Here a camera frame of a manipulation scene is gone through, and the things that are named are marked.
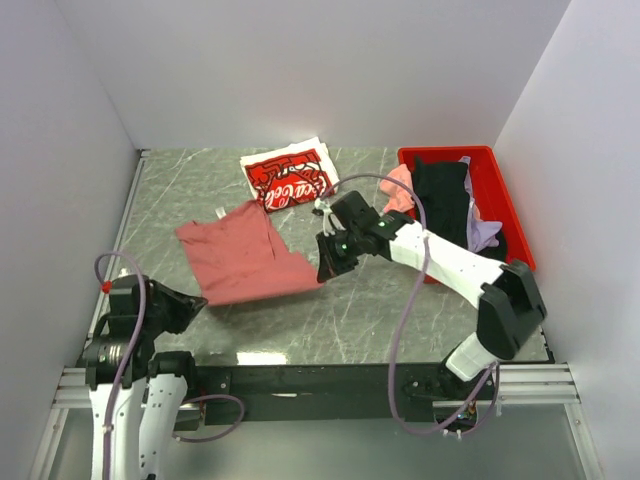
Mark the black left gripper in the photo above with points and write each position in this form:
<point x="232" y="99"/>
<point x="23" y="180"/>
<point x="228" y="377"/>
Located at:
<point x="186" y="306"/>

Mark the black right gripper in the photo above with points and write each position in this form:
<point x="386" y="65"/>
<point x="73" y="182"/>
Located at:
<point x="330" y="266"/>

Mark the dusty rose t-shirt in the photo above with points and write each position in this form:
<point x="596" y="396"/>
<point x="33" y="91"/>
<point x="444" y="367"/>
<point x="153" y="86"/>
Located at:
<point x="242" y="257"/>

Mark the red white Coca-Cola shirt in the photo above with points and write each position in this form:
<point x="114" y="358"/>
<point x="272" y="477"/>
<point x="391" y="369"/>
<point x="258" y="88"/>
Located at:
<point x="286" y="177"/>

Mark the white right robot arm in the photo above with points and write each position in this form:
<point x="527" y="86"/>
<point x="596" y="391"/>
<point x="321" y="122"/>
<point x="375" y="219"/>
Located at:
<point x="505" y="295"/>

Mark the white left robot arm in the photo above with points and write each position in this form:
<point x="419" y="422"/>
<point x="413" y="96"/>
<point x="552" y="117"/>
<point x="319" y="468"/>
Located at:
<point x="135" y="392"/>

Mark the light salmon pink shirt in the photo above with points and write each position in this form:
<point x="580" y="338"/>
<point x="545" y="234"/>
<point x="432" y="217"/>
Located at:
<point x="398" y="187"/>

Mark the black shirt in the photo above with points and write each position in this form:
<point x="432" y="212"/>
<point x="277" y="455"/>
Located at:
<point x="440" y="188"/>

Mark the lavender shirt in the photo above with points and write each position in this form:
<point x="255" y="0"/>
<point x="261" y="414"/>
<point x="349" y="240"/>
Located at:
<point x="480" y="234"/>

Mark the red plastic bin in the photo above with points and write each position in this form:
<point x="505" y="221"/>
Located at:
<point x="489" y="188"/>

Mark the black base crossbar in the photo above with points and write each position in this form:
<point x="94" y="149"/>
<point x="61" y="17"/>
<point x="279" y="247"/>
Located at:
<point x="327" y="392"/>

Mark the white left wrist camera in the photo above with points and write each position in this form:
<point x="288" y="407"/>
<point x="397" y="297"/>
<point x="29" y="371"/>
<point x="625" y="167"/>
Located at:
<point x="120" y="281"/>

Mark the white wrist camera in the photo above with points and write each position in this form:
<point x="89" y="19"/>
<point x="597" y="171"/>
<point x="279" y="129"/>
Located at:
<point x="120" y="281"/>
<point x="322" y="209"/>

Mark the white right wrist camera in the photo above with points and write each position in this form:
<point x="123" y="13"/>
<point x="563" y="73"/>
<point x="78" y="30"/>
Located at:
<point x="322" y="209"/>

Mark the aluminium rail frame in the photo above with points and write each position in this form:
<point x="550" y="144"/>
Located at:
<point x="516" y="383"/>

